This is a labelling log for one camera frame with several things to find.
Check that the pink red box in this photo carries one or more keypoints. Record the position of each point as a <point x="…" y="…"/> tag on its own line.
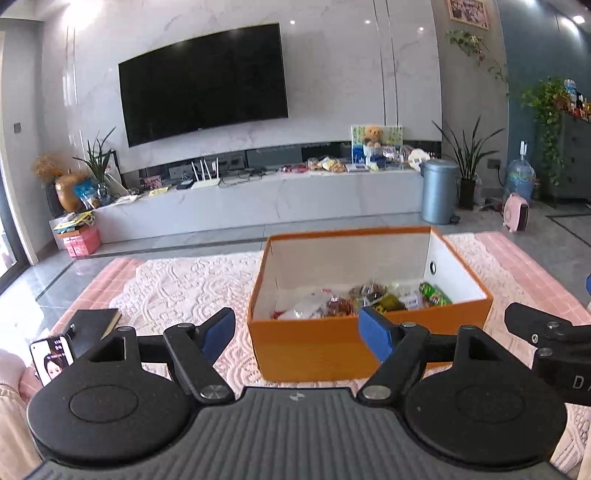
<point x="81" y="243"/>

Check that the black notebook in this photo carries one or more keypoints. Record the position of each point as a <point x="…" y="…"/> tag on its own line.
<point x="87" y="327"/>

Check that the red brown meat snack packet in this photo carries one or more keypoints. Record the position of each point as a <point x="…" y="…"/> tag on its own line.
<point x="339" y="306"/>

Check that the potted plant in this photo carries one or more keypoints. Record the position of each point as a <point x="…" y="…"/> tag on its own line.
<point x="468" y="152"/>
<point x="96" y="160"/>

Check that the grey blue trash bin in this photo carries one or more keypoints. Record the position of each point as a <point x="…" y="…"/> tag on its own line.
<point x="439" y="197"/>

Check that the potted plant right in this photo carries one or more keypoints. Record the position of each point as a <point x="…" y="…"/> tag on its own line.
<point x="468" y="152"/>

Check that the black television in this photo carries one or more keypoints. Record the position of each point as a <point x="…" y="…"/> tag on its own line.
<point x="225" y="78"/>

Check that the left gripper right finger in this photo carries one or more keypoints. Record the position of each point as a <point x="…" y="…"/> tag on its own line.
<point x="400" y="350"/>

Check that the blue water bottle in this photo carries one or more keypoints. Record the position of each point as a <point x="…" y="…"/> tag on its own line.
<point x="520" y="176"/>

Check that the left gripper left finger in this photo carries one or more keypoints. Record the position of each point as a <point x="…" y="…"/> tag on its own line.
<point x="193" y="350"/>

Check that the teddy bear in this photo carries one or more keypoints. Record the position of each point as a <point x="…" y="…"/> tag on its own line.
<point x="372" y="136"/>

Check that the smartphone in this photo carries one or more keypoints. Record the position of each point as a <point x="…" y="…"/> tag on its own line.
<point x="51" y="356"/>

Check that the pink lace tablecloth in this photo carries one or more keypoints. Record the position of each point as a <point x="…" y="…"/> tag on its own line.
<point x="478" y="412"/>

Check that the hanging green vine plant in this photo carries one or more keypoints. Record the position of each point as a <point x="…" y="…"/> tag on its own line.
<point x="547" y="100"/>

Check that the white candy clear packet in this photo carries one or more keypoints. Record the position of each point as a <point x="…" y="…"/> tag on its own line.
<point x="311" y="306"/>

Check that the dark green snack packet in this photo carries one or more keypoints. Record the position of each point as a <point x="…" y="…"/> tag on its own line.
<point x="388" y="303"/>

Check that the orange brown vase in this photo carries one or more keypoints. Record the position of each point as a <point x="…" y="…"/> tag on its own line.
<point x="64" y="186"/>

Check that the potted plant left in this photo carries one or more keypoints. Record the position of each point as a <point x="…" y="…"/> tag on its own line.
<point x="96" y="160"/>

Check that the pink small heater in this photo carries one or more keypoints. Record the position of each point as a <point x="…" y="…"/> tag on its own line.
<point x="516" y="213"/>

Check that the white tv cabinet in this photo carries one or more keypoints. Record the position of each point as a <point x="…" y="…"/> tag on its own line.
<point x="271" y="199"/>

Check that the orange cardboard box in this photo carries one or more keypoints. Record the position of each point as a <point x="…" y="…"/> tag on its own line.
<point x="331" y="349"/>

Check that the white router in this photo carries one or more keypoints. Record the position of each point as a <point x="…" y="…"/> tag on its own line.
<point x="206" y="173"/>

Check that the green sausage stick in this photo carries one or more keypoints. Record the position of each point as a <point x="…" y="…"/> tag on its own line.
<point x="434" y="296"/>

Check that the grey side cabinet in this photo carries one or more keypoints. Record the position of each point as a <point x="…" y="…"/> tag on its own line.
<point x="575" y="150"/>

